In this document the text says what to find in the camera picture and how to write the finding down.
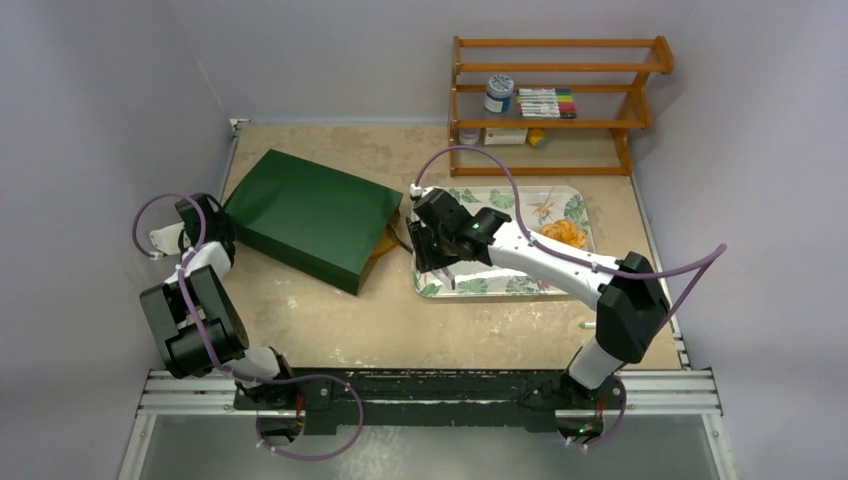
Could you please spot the small grey jar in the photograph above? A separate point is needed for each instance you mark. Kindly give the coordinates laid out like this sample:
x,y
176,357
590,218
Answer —
x,y
469,136

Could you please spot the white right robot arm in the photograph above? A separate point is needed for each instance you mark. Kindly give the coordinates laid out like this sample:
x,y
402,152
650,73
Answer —
x,y
624,293

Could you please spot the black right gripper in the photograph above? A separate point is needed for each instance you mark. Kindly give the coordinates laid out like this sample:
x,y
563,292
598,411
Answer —
x,y
428,248

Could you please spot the white green small box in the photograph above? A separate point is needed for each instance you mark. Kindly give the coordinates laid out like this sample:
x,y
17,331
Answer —
x,y
504,136

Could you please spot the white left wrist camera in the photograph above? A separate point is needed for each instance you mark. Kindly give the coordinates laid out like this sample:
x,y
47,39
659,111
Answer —
x,y
167,241

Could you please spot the small yellow object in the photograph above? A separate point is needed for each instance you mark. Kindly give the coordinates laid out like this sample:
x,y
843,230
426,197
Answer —
x,y
536,138

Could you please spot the orange fake bread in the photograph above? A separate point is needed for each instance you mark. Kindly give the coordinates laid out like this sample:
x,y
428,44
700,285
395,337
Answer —
x,y
566,232

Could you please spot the blue jar patterned lid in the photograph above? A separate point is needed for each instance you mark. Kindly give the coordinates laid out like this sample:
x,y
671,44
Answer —
x,y
499,92

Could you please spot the orange wooden shelf rack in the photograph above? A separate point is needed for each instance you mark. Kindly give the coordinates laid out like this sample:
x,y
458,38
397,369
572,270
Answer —
x,y
608,76

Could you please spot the set of coloured markers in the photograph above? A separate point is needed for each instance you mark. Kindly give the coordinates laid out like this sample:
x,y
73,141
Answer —
x,y
556,103

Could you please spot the leaf pattern serving tray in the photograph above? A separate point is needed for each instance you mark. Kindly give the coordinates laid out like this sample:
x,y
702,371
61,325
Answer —
x,y
540,206

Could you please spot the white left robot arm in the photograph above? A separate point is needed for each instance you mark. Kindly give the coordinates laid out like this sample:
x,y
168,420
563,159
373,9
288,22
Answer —
x,y
194,323

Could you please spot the green paper bag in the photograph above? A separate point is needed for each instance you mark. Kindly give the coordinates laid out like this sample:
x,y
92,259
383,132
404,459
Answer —
x,y
319,220

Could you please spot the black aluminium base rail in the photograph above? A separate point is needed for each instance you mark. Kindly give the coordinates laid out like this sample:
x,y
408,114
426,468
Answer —
x,y
537,401

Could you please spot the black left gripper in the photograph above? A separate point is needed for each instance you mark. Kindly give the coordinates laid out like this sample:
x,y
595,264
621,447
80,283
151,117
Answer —
x,y
224,221

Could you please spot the metal tongs white grips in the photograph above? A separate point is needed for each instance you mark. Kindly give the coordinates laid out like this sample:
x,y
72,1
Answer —
x,y
404,242

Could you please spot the brown fake bread slice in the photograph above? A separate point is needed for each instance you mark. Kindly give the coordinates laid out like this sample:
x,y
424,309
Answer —
x,y
386,242

